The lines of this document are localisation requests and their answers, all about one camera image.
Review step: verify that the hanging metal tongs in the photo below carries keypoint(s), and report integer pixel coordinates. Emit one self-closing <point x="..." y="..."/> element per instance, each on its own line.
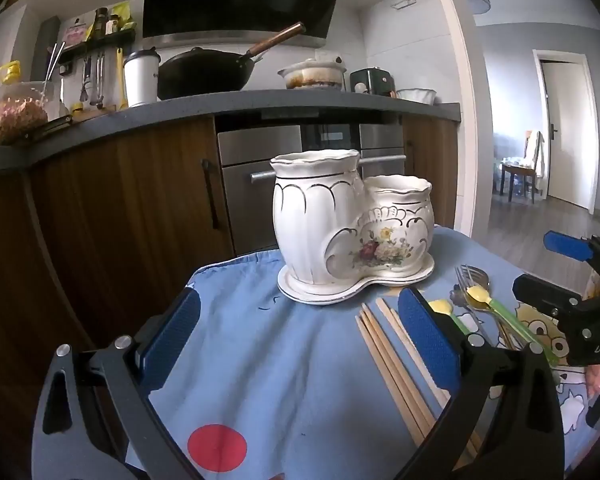
<point x="92" y="80"/>

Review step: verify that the black wall rack with bottles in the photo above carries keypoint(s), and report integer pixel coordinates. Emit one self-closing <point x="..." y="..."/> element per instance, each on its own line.
<point x="97" y="40"/>

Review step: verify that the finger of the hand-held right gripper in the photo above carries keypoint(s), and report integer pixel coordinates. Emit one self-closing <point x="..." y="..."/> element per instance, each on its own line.
<point x="562" y="245"/>
<point x="545" y="296"/>

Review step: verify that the white fluted bowl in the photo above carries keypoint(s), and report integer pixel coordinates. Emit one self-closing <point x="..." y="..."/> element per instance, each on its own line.
<point x="416" y="94"/>

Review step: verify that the oil bottle with yellow cap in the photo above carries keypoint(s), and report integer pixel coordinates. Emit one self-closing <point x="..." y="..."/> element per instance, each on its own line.
<point x="9" y="74"/>

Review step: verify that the metal fork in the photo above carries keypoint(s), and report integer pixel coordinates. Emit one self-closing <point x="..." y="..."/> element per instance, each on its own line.
<point x="464" y="275"/>

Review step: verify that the white ceramic drip tray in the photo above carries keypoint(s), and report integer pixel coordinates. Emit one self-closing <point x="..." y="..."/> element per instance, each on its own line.
<point x="330" y="294"/>

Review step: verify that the wooden chopstick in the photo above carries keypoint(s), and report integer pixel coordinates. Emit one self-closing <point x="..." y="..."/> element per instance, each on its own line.
<point x="387" y="316"/>
<point x="391" y="366"/>
<point x="399" y="360"/>
<point x="385" y="379"/>
<point x="395" y="314"/>

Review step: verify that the blue printed cloth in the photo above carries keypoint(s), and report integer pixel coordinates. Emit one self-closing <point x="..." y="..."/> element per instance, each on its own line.
<point x="290" y="360"/>

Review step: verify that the grey kitchen countertop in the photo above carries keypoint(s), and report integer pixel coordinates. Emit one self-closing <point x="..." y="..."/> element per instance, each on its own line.
<point x="280" y="100"/>

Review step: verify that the white door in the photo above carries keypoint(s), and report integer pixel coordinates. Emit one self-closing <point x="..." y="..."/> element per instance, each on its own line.
<point x="570" y="130"/>

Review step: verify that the beige clay pot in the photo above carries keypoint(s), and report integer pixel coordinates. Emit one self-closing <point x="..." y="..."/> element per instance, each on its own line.
<point x="312" y="75"/>

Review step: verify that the white floral ceramic utensil holder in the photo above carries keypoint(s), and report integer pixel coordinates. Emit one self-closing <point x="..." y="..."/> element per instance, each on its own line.
<point x="320" y="210"/>

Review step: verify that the white thermos mug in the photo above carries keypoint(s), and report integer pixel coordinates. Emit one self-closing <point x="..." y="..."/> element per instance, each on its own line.
<point x="141" y="77"/>

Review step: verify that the stainless steel oven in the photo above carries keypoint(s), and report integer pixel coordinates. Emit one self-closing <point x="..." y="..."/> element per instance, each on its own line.
<point x="300" y="160"/>

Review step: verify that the green kitchen appliance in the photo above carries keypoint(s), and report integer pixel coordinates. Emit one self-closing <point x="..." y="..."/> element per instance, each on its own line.
<point x="375" y="81"/>

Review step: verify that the narrow wooden cabinet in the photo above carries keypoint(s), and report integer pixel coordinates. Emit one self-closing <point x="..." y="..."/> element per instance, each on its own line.
<point x="430" y="170"/>

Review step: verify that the yellow spatula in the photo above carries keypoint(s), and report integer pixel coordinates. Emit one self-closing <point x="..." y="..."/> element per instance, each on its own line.
<point x="121" y="80"/>

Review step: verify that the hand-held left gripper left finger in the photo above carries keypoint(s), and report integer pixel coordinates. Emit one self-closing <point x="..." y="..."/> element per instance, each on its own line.
<point x="172" y="337"/>

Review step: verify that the wooden chair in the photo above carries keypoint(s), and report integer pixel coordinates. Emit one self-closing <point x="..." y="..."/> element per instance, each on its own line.
<point x="522" y="170"/>

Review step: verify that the flower-shaped metal spoon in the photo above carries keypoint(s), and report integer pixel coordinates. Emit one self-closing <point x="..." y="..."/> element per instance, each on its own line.
<point x="458" y="299"/>

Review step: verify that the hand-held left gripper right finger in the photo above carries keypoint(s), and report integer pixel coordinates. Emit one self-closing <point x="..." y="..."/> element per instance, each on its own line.
<point x="425" y="340"/>

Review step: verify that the clear snack jar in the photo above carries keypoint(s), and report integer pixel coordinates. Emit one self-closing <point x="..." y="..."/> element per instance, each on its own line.
<point x="17" y="112"/>

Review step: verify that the wooden base cabinet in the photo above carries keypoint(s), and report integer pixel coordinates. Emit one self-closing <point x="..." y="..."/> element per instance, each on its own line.
<point x="120" y="210"/>

